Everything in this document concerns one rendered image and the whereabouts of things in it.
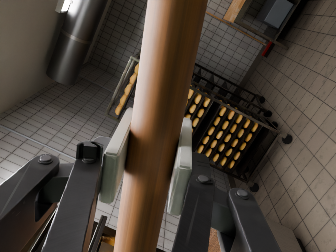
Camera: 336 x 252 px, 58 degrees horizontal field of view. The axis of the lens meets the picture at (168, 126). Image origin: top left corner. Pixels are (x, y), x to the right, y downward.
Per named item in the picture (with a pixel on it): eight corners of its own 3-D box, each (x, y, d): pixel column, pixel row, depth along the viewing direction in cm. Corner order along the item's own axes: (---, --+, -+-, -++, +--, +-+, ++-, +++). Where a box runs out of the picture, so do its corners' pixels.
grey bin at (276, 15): (278, 29, 420) (264, 21, 417) (269, 26, 466) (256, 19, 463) (294, 4, 407) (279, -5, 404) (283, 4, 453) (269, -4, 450)
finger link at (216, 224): (188, 201, 13) (255, 214, 13) (189, 150, 18) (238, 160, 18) (182, 228, 14) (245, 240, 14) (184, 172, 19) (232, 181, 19)
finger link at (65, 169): (91, 212, 14) (26, 201, 14) (114, 160, 19) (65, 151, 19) (93, 185, 13) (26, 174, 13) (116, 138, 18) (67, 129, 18)
